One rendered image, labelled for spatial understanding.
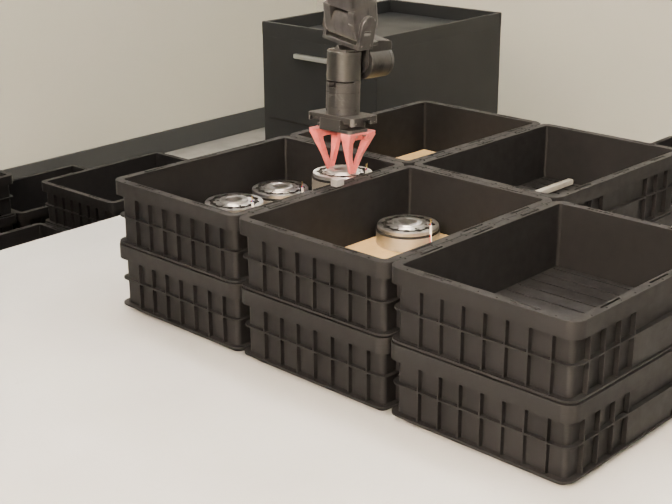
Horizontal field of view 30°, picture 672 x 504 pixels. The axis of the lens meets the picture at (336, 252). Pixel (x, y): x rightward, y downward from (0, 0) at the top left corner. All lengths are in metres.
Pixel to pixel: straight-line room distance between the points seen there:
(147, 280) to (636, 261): 0.79
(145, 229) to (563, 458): 0.82
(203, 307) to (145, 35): 3.80
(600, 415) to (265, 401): 0.49
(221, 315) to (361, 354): 0.29
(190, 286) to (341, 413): 0.38
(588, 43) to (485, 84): 1.62
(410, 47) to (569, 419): 2.21
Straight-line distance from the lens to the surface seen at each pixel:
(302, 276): 1.79
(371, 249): 2.02
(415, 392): 1.70
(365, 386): 1.76
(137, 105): 5.73
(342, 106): 2.08
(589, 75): 5.56
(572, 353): 1.53
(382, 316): 1.71
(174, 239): 2.01
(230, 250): 1.90
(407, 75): 3.64
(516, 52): 5.75
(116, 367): 1.94
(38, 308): 2.19
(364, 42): 2.05
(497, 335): 1.59
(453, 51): 3.80
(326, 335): 1.80
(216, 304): 1.97
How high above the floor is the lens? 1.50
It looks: 20 degrees down
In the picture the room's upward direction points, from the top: straight up
